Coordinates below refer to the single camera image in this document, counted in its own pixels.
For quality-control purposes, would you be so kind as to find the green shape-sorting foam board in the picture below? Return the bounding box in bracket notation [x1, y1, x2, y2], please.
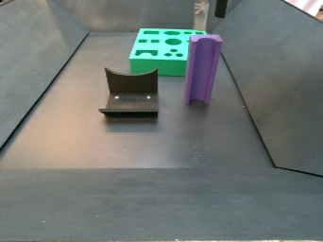
[128, 28, 206, 77]

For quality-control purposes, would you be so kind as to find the purple arch block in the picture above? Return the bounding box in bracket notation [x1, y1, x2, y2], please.
[184, 34, 223, 104]

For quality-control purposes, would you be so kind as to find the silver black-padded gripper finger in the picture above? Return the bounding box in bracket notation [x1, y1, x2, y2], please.
[215, 0, 228, 18]

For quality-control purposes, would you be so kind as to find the silver bolted gripper finger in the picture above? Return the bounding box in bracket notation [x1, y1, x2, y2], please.
[194, 0, 210, 31]

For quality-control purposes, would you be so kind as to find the black curved holder stand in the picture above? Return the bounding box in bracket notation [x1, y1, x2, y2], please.
[99, 68, 159, 115]

